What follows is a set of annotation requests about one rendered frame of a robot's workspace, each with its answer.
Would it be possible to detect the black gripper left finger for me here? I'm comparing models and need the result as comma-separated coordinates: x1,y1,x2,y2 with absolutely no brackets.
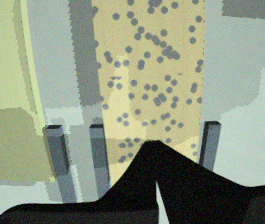
0,141,160,224

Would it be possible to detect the tan speckled strip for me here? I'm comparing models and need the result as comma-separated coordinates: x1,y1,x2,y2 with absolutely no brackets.
91,0,206,185

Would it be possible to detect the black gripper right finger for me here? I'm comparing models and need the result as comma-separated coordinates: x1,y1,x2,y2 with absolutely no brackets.
152,140,265,224

